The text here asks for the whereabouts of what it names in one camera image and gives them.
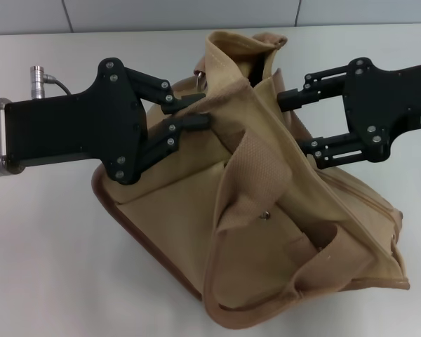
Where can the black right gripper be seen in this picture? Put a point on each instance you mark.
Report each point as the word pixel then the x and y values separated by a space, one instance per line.
pixel 386 102

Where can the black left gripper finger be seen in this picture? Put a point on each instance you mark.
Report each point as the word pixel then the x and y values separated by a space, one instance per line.
pixel 196 121

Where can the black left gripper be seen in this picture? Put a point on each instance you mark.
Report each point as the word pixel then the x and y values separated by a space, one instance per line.
pixel 73 130

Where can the khaki canvas food bag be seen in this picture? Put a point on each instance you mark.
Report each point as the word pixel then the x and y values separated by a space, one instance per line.
pixel 182 217

